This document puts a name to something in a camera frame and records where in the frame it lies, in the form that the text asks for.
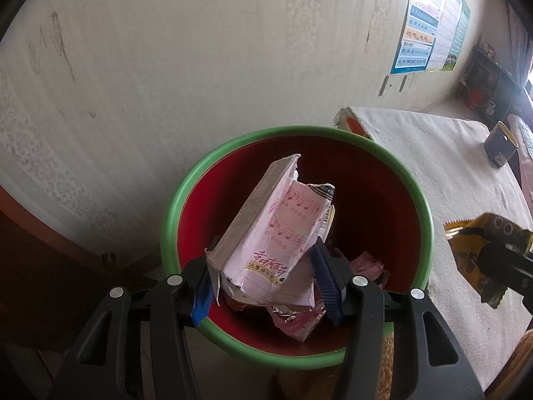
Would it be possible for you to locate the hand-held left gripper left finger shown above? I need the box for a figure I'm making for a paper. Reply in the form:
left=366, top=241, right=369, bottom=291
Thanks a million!
left=48, top=258, right=214, bottom=400

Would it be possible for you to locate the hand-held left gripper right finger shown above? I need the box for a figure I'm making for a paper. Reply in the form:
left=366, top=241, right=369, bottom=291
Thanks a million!
left=309, top=237, right=486, bottom=400

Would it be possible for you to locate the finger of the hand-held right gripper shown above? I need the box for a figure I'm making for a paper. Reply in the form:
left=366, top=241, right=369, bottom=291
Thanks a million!
left=478, top=242, right=533, bottom=314

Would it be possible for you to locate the yellow black printed wrapper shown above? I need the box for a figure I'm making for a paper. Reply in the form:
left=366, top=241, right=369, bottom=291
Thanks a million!
left=443, top=212, right=533, bottom=310

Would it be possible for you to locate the pale pink wrapper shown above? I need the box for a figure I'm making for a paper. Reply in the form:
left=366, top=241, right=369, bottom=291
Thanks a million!
left=205, top=154, right=336, bottom=307

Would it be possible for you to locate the green rimmed red waste bin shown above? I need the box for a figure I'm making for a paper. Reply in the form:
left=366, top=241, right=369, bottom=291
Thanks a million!
left=160, top=125, right=436, bottom=371

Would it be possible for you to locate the pink foil wrapper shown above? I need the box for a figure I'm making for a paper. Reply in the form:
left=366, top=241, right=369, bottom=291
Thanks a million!
left=266, top=296, right=329, bottom=343

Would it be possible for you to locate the pink plastic packet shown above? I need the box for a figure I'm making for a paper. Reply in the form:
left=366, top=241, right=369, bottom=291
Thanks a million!
left=349, top=252, right=391, bottom=290

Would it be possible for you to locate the dark blue mug yellow inside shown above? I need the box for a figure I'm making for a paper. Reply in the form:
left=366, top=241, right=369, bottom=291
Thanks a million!
left=484, top=121, right=520, bottom=168

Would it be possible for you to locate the dark metal shelf cabinet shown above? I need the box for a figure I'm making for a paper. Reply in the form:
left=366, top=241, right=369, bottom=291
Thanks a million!
left=458, top=46, right=523, bottom=113

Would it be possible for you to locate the green grid wall poster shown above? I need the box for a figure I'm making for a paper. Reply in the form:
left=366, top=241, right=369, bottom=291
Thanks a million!
left=443, top=0, right=471, bottom=71

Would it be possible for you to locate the blue striped wall poster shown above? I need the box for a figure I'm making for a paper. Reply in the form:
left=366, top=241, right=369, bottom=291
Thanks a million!
left=390, top=0, right=448, bottom=76

